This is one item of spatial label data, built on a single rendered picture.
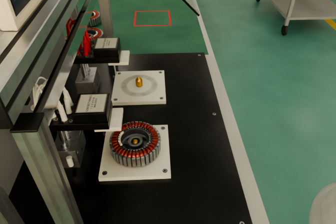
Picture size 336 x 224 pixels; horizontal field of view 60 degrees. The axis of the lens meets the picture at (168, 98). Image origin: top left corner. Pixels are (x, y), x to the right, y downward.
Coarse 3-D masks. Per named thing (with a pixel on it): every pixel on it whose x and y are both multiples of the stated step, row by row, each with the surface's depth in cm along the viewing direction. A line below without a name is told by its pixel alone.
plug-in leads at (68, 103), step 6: (42, 78) 53; (36, 84) 51; (42, 84) 51; (36, 90) 52; (66, 90) 57; (36, 96) 53; (66, 96) 55; (36, 102) 54; (66, 102) 56; (72, 102) 59; (60, 108) 53; (66, 108) 56; (54, 114) 56; (60, 114) 54; (66, 114) 57; (66, 120) 56
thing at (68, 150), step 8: (56, 136) 63; (72, 136) 63; (80, 136) 64; (56, 144) 61; (72, 144) 61; (80, 144) 64; (64, 152) 60; (72, 152) 60; (80, 152) 64; (64, 160) 62; (72, 160) 62; (80, 160) 64
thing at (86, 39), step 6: (66, 24) 73; (72, 24) 73; (66, 30) 74; (66, 36) 76; (84, 36) 71; (84, 42) 72; (90, 42) 78; (78, 48) 77; (84, 48) 73; (84, 54) 74
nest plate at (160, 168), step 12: (108, 132) 70; (108, 144) 67; (144, 144) 67; (168, 144) 67; (108, 156) 64; (168, 156) 64; (108, 168) 62; (120, 168) 62; (132, 168) 62; (144, 168) 62; (156, 168) 62; (168, 168) 62; (108, 180) 60
